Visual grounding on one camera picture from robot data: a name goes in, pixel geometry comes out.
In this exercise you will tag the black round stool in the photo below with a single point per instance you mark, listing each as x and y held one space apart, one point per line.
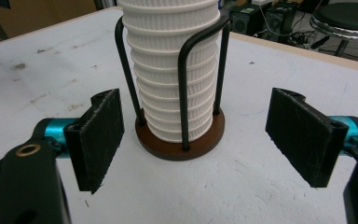
348 17

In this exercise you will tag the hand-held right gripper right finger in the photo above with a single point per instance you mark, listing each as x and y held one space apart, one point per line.
304 140

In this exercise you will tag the black computer tower green label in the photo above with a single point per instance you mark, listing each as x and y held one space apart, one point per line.
245 20

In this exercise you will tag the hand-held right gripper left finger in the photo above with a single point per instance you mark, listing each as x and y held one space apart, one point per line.
93 146

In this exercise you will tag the white foam mat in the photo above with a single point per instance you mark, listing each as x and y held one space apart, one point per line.
43 81

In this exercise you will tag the stack of white paper cups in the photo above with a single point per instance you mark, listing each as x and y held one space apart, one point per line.
164 46

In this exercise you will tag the brown wooden cabinet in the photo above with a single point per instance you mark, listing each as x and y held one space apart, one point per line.
43 15

